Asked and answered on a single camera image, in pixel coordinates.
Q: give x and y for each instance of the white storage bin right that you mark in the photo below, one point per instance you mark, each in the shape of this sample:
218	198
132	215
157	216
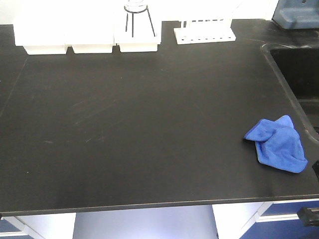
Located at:
144	41

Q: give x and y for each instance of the white storage bin left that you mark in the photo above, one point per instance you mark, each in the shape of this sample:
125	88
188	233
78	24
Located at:
39	33

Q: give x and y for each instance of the black clamp under table edge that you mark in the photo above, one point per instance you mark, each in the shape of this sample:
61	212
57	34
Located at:
309	216

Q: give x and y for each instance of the blue microfiber cloth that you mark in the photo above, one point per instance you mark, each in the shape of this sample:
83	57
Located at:
278	144

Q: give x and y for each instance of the black lab sink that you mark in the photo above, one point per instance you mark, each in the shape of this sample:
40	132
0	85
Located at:
297	70

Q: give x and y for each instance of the white test tube rack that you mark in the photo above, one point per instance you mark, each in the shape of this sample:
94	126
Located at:
205	27

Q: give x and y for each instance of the blue grey equipment base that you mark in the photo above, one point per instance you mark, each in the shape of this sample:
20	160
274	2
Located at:
297	14

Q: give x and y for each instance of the black wire tripod stand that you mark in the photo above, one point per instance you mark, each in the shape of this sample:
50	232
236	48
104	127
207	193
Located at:
135	9

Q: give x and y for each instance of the white storage bin middle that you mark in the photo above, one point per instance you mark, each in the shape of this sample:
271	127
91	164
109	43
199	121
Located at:
88	35

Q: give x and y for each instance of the white storage bin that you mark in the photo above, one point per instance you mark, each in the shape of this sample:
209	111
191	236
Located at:
144	41
39	33
88	35

